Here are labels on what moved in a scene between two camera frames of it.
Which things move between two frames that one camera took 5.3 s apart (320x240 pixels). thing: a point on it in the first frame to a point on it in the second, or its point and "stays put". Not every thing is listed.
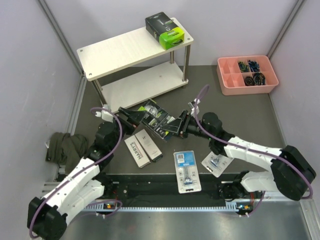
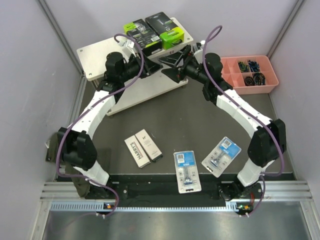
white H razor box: [149, 145] stays put
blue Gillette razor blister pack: [187, 172] stays put
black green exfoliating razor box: [156, 117] to [149, 41]
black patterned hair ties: [260, 79] stays put
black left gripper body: [129, 126] to [133, 67]
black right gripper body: [188, 125] to [189, 68]
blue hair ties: [254, 66] stays put
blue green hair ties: [243, 68] stays put
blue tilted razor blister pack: [216, 164] stays put
